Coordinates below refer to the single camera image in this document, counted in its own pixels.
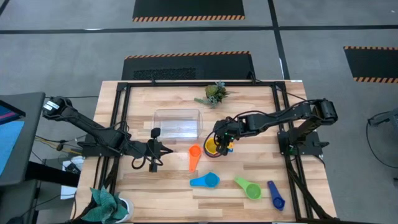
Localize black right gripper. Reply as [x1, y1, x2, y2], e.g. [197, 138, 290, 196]
[213, 116, 248, 156]

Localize black table frame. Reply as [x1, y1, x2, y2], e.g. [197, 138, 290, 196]
[93, 80, 338, 223]

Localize white paper sheet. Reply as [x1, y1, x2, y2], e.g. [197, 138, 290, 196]
[60, 185, 78, 200]

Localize monitor with blue screen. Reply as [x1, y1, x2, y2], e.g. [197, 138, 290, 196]
[0, 99, 26, 177]

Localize black floor mat striped edge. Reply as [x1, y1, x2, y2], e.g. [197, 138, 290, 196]
[132, 0, 246, 22]
[343, 45, 398, 84]
[121, 50, 256, 81]

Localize green leafy plant white pot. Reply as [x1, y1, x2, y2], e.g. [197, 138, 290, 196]
[81, 185, 134, 224]

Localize black monitor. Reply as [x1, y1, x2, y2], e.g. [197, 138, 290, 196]
[0, 91, 80, 187]

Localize succulent plant in black pot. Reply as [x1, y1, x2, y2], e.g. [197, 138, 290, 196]
[194, 80, 229, 109]

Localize dark blue measuring cup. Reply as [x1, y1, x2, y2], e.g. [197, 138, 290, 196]
[267, 180, 285, 212]

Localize light blue measuring cup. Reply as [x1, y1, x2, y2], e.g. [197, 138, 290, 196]
[189, 172, 221, 189]

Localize green measuring cup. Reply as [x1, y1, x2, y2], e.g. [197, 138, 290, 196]
[233, 175, 262, 200]

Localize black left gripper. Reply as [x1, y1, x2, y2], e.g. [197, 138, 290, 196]
[146, 127, 174, 173]

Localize orange measuring cup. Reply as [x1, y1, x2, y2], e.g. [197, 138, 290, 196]
[188, 144, 203, 174]

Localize yellow measuring cup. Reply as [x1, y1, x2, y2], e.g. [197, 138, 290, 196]
[205, 138, 221, 156]

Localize clear plastic basket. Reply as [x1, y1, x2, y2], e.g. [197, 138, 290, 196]
[153, 108, 204, 140]

